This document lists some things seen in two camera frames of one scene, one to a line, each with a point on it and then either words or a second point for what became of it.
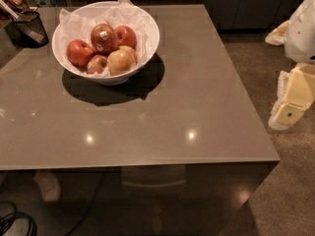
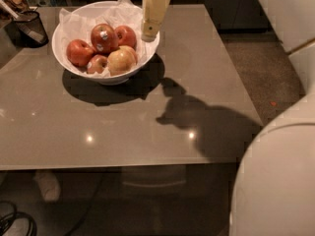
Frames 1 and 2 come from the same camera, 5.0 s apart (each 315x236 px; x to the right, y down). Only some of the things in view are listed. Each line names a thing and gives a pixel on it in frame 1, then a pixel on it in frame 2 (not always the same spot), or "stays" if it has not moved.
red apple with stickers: (104, 38) stays
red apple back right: (126, 36) stays
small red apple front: (96, 63) stays
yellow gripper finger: (295, 96) -> (156, 0)
